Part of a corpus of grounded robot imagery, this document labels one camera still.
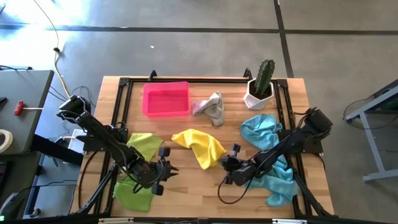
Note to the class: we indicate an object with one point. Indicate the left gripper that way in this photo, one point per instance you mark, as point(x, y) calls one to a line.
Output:
point(152, 174)

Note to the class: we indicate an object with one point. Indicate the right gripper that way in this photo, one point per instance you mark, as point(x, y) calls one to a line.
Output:
point(242, 174)

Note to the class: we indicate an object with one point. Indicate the yellow microfiber towel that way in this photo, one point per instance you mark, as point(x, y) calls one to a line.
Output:
point(202, 146)

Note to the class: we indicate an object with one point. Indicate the light green microfiber towel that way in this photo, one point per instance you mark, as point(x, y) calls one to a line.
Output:
point(144, 144)

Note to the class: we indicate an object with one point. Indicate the blue microfiber towel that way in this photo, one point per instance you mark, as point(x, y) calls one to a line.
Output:
point(280, 186)
point(259, 130)

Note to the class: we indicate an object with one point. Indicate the grey microfiber towel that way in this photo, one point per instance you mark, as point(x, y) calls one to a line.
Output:
point(214, 109)

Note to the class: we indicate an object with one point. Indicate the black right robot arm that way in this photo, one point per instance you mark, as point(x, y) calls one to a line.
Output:
point(286, 143)

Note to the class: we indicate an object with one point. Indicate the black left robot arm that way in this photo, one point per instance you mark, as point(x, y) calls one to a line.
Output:
point(102, 133)

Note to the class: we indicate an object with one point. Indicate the white faceted plant pot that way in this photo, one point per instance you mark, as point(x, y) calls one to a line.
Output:
point(256, 102)

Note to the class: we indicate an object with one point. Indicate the pink plastic bin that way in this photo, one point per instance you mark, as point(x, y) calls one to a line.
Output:
point(166, 101)

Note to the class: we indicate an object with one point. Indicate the green cactus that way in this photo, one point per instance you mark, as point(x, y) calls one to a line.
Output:
point(264, 76)

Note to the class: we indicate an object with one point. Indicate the black beam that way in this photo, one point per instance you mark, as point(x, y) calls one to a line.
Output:
point(56, 149)

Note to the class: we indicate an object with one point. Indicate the grey metal table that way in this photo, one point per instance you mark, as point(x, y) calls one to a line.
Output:
point(370, 137)

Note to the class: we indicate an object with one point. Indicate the grey rounded object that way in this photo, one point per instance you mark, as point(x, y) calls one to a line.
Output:
point(11, 205)

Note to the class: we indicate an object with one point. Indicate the cream tape roll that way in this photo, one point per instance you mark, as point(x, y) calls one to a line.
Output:
point(10, 138)

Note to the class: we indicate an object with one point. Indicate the grey side table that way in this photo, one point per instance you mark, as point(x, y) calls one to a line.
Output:
point(25, 90)

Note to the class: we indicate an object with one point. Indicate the silver metal bracket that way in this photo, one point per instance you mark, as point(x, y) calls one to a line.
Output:
point(289, 221)
point(115, 220)

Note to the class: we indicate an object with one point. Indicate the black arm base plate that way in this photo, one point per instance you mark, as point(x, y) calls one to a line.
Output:
point(311, 144)
point(93, 144)

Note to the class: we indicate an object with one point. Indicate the black aluminium table frame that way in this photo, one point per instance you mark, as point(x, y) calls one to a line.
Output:
point(233, 80)

